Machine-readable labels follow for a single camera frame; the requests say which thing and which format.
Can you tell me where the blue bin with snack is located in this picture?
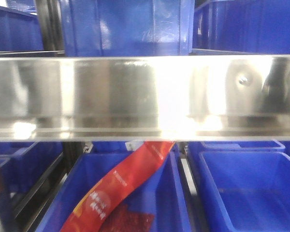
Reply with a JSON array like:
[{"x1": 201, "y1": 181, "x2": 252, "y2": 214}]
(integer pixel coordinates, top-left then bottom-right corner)
[{"x1": 36, "y1": 145, "x2": 191, "y2": 232}]

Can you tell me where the blue bin upper middle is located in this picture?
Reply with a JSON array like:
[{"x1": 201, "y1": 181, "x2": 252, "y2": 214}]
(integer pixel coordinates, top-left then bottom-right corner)
[{"x1": 59, "y1": 0, "x2": 195, "y2": 57}]

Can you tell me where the blue bin lower right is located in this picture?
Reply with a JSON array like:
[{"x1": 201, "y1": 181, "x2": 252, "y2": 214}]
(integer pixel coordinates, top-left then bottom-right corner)
[{"x1": 188, "y1": 140, "x2": 290, "y2": 232}]

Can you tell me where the blue bin lower left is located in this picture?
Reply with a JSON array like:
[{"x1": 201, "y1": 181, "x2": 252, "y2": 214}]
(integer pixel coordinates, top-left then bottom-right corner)
[{"x1": 0, "y1": 142, "x2": 62, "y2": 193}]

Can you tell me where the blue bin upper right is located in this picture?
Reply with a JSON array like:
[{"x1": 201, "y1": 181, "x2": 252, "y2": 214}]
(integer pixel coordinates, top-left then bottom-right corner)
[{"x1": 192, "y1": 0, "x2": 290, "y2": 54}]

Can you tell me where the blue bin upper left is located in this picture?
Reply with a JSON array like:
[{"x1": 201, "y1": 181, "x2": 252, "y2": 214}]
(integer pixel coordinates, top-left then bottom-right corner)
[{"x1": 0, "y1": 6, "x2": 44, "y2": 52}]

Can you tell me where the steel shelf divider strip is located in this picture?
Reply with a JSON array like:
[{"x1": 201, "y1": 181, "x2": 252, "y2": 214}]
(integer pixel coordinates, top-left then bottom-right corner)
[{"x1": 179, "y1": 142, "x2": 198, "y2": 196}]

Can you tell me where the red snack bag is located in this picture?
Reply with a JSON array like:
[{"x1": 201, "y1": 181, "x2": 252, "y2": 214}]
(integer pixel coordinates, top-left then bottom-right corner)
[{"x1": 60, "y1": 141, "x2": 174, "y2": 232}]

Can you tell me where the chrome rail screw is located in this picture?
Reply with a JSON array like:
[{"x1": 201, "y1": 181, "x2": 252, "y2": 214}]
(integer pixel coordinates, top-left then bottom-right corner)
[{"x1": 237, "y1": 73, "x2": 251, "y2": 86}]

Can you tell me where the stainless steel shelf rail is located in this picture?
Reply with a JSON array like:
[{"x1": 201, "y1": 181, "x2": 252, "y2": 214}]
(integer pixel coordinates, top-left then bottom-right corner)
[{"x1": 0, "y1": 55, "x2": 290, "y2": 142}]

